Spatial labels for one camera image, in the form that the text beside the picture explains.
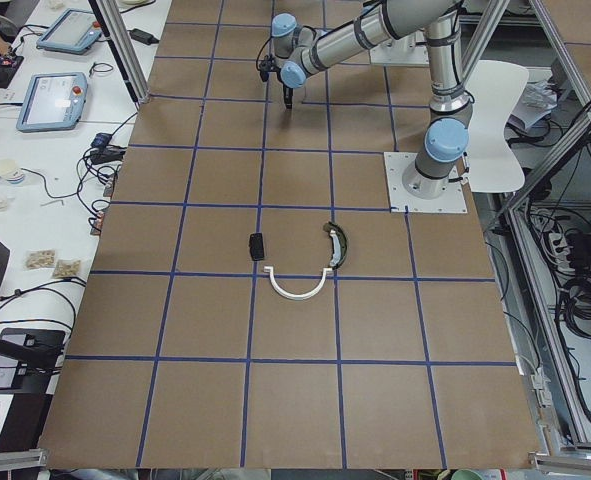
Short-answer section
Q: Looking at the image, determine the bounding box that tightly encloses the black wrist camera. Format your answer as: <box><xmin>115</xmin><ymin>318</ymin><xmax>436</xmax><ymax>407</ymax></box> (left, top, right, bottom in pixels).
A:
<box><xmin>256</xmin><ymin>55</ymin><xmax>279</xmax><ymax>83</ymax></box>

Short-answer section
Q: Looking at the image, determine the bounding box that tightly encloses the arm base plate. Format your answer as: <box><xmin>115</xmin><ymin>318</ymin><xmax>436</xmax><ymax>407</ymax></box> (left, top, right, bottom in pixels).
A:
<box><xmin>383</xmin><ymin>152</ymin><xmax>468</xmax><ymax>214</ymax></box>
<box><xmin>369</xmin><ymin>36</ymin><xmax>429</xmax><ymax>68</ymax></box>

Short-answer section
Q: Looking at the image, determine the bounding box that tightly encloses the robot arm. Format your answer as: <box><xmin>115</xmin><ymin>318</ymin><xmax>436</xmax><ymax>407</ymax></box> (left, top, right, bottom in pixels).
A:
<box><xmin>256</xmin><ymin>1</ymin><xmax>473</xmax><ymax>200</ymax></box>

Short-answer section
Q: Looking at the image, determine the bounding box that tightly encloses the near blue teach pendant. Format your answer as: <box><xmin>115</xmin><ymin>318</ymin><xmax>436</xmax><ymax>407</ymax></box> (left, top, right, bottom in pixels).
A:
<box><xmin>16</xmin><ymin>72</ymin><xmax>88</xmax><ymax>133</ymax></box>

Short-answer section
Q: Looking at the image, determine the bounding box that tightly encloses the white paper cup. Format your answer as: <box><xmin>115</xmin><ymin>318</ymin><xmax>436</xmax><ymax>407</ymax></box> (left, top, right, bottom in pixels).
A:
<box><xmin>0</xmin><ymin>158</ymin><xmax>25</xmax><ymax>185</ymax></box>

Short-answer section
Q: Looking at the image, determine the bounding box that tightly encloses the white curved plastic bracket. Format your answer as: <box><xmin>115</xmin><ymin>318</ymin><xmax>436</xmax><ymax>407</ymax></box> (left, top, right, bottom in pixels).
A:
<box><xmin>263</xmin><ymin>265</ymin><xmax>333</xmax><ymax>301</ymax></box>

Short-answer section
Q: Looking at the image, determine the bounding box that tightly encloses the black power adapter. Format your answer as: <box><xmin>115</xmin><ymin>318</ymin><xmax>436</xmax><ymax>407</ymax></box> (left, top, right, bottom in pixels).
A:
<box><xmin>128</xmin><ymin>28</ymin><xmax>159</xmax><ymax>45</ymax></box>

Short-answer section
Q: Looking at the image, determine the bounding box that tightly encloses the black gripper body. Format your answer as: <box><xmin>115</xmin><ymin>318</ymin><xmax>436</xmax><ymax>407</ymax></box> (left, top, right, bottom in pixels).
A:
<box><xmin>282</xmin><ymin>85</ymin><xmax>294</xmax><ymax>100</ymax></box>

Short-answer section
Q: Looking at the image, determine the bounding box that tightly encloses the black flat plastic part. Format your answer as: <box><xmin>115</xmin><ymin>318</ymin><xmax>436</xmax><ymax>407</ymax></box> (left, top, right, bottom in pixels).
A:
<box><xmin>249</xmin><ymin>232</ymin><xmax>265</xmax><ymax>261</ymax></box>

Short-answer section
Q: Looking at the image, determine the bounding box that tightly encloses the blue teach pendant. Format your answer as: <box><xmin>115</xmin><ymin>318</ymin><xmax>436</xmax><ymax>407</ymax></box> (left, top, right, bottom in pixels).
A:
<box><xmin>36</xmin><ymin>9</ymin><xmax>102</xmax><ymax>55</ymax></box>
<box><xmin>16</xmin><ymin>72</ymin><xmax>88</xmax><ymax>133</ymax></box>

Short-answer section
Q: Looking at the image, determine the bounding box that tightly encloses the aluminium frame post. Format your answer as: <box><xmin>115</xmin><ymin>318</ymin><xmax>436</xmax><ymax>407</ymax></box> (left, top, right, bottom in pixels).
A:
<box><xmin>88</xmin><ymin>0</ymin><xmax>149</xmax><ymax>105</ymax></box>

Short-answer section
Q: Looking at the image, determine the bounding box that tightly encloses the dark green brake shoe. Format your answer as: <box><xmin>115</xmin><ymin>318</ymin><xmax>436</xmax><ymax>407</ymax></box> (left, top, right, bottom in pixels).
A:
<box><xmin>323</xmin><ymin>221</ymin><xmax>349</xmax><ymax>270</ymax></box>

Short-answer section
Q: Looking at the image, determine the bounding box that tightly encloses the white plastic chair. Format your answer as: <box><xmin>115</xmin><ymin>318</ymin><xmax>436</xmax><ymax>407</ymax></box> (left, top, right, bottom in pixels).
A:
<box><xmin>466</xmin><ymin>60</ymin><xmax>529</xmax><ymax>193</ymax></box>

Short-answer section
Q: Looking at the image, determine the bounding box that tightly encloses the far blue teach pendant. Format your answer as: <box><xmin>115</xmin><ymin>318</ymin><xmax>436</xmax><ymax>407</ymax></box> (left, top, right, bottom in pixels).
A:
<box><xmin>36</xmin><ymin>9</ymin><xmax>102</xmax><ymax>55</ymax></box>

